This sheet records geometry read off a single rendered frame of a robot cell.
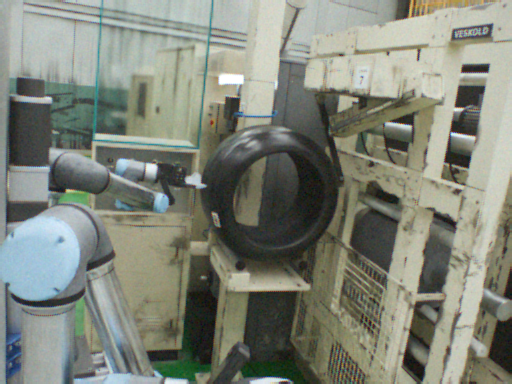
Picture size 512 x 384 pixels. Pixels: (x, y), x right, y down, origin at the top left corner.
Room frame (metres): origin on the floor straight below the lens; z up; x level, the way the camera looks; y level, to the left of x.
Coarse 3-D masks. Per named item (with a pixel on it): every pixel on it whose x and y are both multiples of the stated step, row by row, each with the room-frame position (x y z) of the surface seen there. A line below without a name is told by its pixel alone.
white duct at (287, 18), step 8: (288, 0) 2.61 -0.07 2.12; (296, 0) 2.58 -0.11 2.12; (304, 0) 2.58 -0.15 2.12; (288, 8) 2.62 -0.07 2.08; (304, 8) 2.63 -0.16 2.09; (288, 16) 2.64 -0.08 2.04; (288, 24) 2.67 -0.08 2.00; (296, 24) 2.68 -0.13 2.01; (288, 40) 2.75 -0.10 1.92; (280, 48) 2.77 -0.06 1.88; (288, 48) 2.81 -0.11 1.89
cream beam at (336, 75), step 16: (320, 64) 2.06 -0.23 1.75; (336, 64) 1.91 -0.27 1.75; (352, 64) 1.79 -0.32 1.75; (368, 64) 1.67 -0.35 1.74; (384, 64) 1.65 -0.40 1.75; (400, 64) 1.67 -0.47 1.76; (416, 64) 1.69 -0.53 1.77; (320, 80) 2.04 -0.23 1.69; (336, 80) 1.89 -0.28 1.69; (352, 80) 1.77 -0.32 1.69; (368, 80) 1.66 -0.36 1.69; (384, 80) 1.65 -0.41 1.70; (400, 80) 1.67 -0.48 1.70; (368, 96) 1.86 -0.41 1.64; (384, 96) 1.66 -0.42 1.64; (400, 96) 1.68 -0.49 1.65
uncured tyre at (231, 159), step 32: (256, 128) 1.93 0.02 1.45; (224, 160) 1.79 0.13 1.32; (256, 160) 1.78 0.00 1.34; (320, 160) 1.88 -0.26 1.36; (224, 192) 1.75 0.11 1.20; (320, 192) 2.10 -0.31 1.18; (224, 224) 1.76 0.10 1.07; (288, 224) 2.13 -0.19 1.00; (320, 224) 1.89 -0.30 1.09; (256, 256) 1.81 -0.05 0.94; (288, 256) 1.86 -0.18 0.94
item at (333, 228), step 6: (342, 186) 2.25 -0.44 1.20; (342, 192) 2.24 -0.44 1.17; (342, 198) 2.24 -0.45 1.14; (342, 204) 2.24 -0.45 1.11; (336, 210) 2.24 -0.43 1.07; (336, 216) 2.24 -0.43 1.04; (336, 222) 2.24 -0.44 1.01; (330, 228) 2.23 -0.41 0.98; (336, 228) 2.24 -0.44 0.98; (324, 234) 2.22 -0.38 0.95; (336, 234) 2.24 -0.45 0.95; (318, 240) 2.21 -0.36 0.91; (324, 240) 2.22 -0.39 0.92; (330, 240) 2.23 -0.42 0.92
